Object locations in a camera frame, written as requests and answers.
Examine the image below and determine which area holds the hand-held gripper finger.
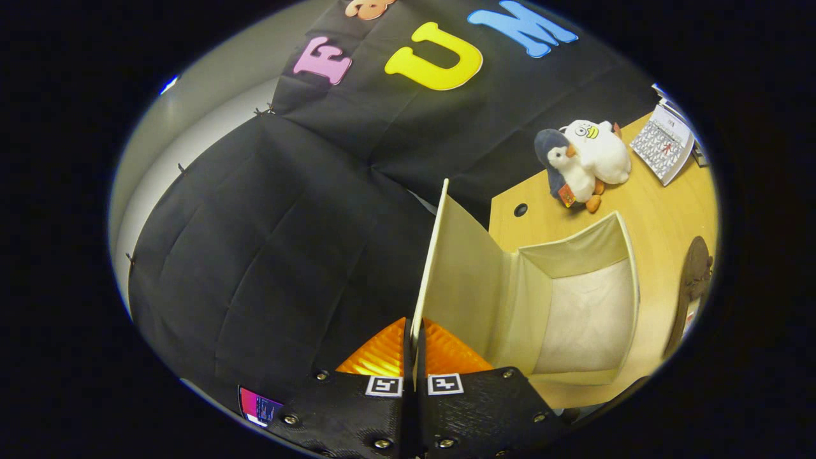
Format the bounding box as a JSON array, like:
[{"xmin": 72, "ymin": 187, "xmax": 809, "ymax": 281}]
[
  {"xmin": 268, "ymin": 317, "xmax": 413, "ymax": 459},
  {"xmin": 414, "ymin": 317, "xmax": 568, "ymax": 459}
]

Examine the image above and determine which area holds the beige fabric storage box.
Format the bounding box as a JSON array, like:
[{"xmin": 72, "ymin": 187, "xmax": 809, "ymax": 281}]
[{"xmin": 411, "ymin": 178, "xmax": 640, "ymax": 391}]

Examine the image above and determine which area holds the brown fuzzy slipper shoe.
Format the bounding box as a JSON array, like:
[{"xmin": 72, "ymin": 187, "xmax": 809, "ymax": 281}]
[{"xmin": 663, "ymin": 236, "xmax": 713, "ymax": 359}]

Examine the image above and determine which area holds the device with lit screen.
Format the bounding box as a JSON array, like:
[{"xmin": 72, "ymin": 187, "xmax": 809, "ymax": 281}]
[{"xmin": 238, "ymin": 386, "xmax": 284, "ymax": 428}]

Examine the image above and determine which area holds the black backdrop cloth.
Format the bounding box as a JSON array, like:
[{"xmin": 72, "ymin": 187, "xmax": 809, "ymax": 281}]
[{"xmin": 127, "ymin": 0, "xmax": 657, "ymax": 409}]

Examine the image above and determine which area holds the blue and white plush penguin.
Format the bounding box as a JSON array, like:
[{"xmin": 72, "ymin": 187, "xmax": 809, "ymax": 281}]
[{"xmin": 534, "ymin": 129, "xmax": 604, "ymax": 214}]

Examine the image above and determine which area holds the white plush duck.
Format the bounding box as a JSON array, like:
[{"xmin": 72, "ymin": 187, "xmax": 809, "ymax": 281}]
[{"xmin": 564, "ymin": 119, "xmax": 632, "ymax": 186}]

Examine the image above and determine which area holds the grey patterned book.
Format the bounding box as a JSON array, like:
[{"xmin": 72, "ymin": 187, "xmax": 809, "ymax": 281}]
[{"xmin": 630, "ymin": 104, "xmax": 696, "ymax": 187}]

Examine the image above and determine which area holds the white book with dark picture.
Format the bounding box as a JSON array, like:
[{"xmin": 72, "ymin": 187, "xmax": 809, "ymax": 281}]
[{"xmin": 652, "ymin": 83, "xmax": 692, "ymax": 125}]

